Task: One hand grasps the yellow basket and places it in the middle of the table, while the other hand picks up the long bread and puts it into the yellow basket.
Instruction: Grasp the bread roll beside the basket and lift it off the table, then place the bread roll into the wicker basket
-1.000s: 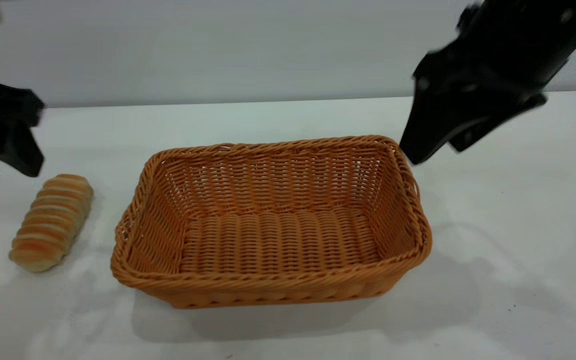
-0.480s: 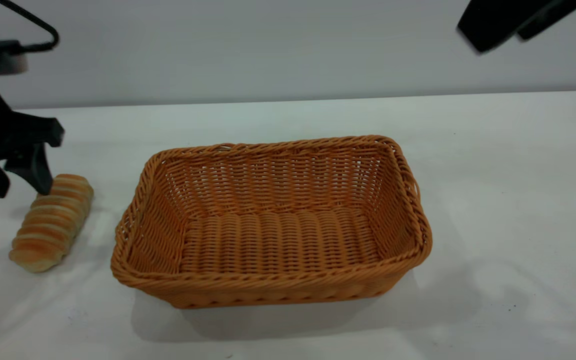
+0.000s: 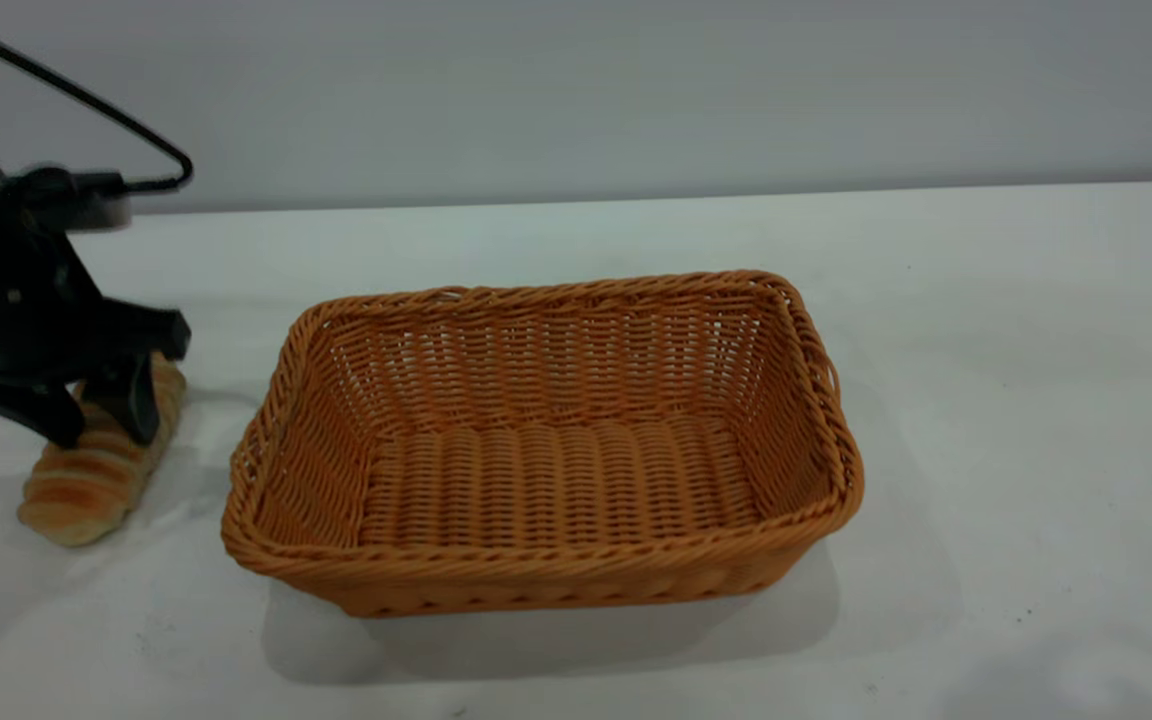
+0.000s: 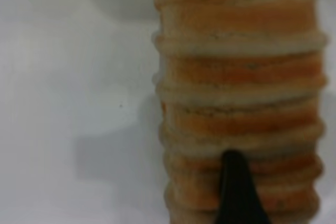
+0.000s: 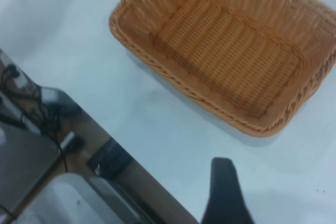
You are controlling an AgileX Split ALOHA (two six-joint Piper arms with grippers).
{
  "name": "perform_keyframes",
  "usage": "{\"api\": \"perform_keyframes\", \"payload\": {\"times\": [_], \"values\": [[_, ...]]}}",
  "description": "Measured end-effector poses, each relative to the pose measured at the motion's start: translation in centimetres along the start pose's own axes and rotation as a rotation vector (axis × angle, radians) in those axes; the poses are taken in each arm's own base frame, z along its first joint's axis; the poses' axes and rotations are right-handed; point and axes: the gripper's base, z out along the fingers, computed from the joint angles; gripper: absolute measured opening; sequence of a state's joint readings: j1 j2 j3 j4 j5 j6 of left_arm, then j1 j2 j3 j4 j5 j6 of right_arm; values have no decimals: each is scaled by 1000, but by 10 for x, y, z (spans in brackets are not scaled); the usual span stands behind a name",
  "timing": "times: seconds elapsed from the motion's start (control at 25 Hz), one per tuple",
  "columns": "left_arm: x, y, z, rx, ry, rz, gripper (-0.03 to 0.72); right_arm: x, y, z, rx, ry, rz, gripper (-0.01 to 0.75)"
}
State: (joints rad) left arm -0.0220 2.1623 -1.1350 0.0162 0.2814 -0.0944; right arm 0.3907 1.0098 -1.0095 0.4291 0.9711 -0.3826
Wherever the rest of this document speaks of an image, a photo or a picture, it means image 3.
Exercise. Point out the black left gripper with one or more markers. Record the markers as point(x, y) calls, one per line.
point(26, 310)

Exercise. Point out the striped long bread loaf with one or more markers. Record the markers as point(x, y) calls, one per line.
point(86, 490)

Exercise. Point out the orange woven wicker basket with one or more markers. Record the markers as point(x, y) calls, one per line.
point(556, 480)

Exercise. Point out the dark left wrist camera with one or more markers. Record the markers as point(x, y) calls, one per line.
point(66, 200)

